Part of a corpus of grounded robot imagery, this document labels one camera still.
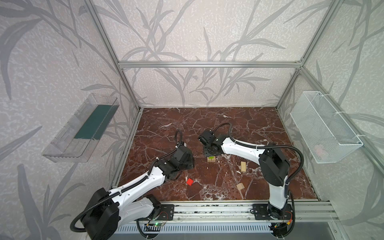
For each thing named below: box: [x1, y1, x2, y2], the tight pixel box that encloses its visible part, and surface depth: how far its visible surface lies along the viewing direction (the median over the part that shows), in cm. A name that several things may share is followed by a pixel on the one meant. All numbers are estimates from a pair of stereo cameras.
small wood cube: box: [236, 182, 245, 191], surface depth 84 cm
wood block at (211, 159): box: [207, 156, 216, 163], surface depth 93 cm
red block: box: [186, 178, 194, 186], surface depth 86 cm
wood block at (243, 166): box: [240, 161, 247, 172], surface depth 89 cm
